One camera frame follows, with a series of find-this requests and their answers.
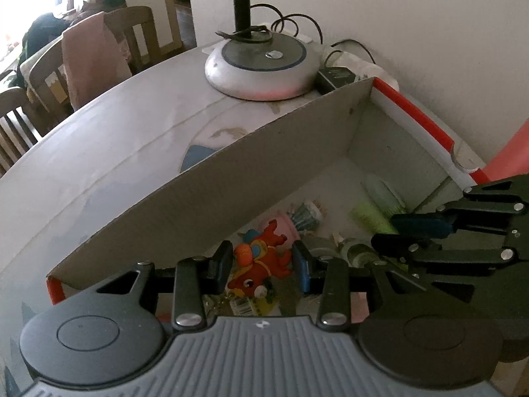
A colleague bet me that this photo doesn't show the white power strip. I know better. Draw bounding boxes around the white power strip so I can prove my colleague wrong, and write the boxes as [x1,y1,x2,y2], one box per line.
[326,50,401,92]

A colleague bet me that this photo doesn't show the wooden chair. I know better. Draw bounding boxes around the wooden chair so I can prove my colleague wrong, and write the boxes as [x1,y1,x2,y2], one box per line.
[0,87,47,178]
[29,5,162,111]

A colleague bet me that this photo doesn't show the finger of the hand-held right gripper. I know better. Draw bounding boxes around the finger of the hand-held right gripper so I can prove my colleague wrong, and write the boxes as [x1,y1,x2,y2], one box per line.
[371,234,522,274]
[390,176,529,238]

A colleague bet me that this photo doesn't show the red cardboard box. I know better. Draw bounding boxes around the red cardboard box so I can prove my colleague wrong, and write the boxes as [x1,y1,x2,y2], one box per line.
[45,76,494,327]

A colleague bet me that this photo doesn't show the pink heart-shaped object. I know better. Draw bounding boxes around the pink heart-shaped object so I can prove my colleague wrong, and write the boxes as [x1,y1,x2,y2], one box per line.
[260,199,328,249]

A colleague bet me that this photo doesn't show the black lamp cable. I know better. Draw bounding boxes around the black lamp cable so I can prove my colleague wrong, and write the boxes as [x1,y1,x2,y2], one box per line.
[215,3,324,46]

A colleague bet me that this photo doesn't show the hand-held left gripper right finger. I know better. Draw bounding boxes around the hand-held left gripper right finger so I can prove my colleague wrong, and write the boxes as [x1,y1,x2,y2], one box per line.
[291,241,426,332]

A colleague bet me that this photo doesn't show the white and green bottle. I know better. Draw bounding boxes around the white and green bottle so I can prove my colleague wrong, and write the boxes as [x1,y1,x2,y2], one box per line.
[364,174,408,218]

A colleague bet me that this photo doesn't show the dark coat pile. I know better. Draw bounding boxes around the dark coat pile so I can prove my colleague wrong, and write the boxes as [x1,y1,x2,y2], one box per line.
[20,12,74,65]

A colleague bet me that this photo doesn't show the clear jar with green label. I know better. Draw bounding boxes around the clear jar with green label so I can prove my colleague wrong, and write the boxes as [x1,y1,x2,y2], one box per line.
[229,281,286,318]

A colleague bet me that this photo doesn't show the pink cloth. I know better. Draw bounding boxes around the pink cloth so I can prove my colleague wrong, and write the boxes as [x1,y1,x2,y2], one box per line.
[62,12,133,110]

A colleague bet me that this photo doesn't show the red bottle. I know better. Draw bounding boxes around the red bottle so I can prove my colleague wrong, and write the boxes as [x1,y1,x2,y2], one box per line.
[481,118,529,183]

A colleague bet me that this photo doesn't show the black power adapter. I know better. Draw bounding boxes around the black power adapter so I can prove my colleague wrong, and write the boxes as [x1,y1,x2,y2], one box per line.
[317,66,357,92]

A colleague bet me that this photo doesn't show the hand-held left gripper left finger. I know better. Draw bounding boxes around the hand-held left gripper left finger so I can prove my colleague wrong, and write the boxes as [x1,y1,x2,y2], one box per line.
[93,241,234,331]

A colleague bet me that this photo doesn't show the orange toy keychain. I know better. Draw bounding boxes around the orange toy keychain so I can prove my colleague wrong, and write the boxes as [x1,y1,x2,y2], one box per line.
[207,219,292,319]

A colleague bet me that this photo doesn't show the grey desk lamp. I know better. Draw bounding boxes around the grey desk lamp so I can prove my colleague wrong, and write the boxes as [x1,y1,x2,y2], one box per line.
[204,0,322,101]

